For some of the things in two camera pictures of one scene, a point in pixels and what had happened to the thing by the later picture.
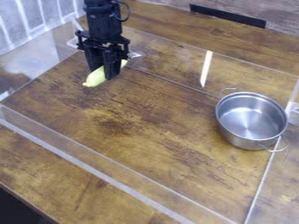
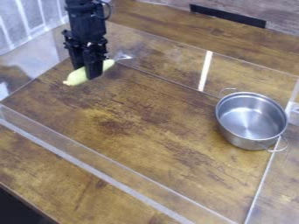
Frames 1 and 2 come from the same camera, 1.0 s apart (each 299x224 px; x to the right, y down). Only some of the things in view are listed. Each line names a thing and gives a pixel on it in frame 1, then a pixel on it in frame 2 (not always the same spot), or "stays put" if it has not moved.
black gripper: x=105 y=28 → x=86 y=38
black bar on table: x=227 y=16 stays put
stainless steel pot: x=251 y=120 stays put
